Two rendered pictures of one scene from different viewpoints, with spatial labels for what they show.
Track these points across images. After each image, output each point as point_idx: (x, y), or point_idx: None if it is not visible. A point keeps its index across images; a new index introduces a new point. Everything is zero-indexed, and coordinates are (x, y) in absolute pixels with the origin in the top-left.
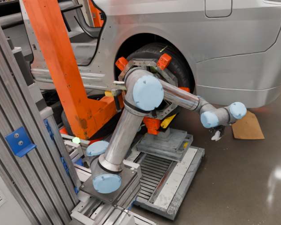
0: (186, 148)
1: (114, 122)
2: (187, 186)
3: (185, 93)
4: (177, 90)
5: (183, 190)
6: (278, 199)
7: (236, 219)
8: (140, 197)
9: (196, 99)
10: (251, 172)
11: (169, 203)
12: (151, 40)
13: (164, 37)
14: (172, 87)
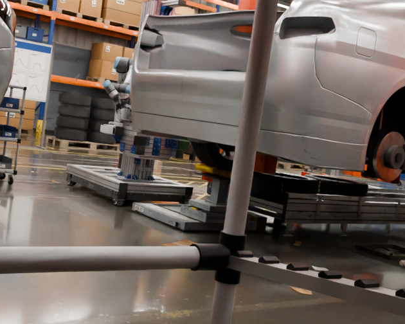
0: (192, 213)
1: (256, 188)
2: (151, 212)
3: (126, 77)
4: (128, 74)
5: (147, 207)
6: (89, 222)
7: (99, 215)
8: (164, 206)
9: (124, 81)
10: (128, 229)
11: (143, 204)
12: None
13: None
14: (129, 72)
